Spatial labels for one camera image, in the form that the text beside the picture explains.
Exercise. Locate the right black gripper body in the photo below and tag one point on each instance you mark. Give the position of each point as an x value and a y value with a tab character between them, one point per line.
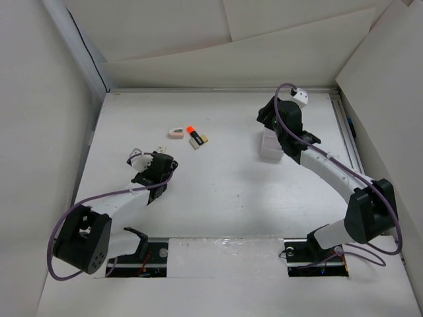
270	121

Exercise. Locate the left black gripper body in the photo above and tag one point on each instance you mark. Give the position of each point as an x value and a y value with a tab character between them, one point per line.
163	181

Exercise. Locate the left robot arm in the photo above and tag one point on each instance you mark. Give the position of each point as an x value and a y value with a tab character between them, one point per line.
96	229

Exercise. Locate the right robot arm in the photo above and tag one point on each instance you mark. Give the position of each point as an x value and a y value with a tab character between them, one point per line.
372	208

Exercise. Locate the white small eraser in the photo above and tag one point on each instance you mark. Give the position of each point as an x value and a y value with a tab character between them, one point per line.
161	149

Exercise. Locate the pink white eraser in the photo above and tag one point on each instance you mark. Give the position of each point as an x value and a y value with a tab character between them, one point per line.
177	133

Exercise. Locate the white divided paper container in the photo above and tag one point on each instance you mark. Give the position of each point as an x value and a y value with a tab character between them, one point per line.
270	147

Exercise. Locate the orange highlighter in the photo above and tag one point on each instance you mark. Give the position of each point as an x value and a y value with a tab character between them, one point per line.
193	133

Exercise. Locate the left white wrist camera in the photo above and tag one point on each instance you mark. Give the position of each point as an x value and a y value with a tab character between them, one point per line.
139	160

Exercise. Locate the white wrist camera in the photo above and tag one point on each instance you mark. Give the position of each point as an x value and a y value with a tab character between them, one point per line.
299	96
139	160

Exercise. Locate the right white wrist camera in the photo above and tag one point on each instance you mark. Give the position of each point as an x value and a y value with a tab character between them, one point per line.
299	96

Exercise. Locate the aluminium frame rail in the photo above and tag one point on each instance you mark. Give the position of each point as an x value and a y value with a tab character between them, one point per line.
345	131

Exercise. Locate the blue object on rail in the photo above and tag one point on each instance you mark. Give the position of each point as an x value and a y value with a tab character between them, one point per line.
351	126

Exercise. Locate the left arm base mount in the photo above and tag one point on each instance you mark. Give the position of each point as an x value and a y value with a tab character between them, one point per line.
133	254

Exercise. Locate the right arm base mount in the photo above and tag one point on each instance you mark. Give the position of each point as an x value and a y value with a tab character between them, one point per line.
305	258

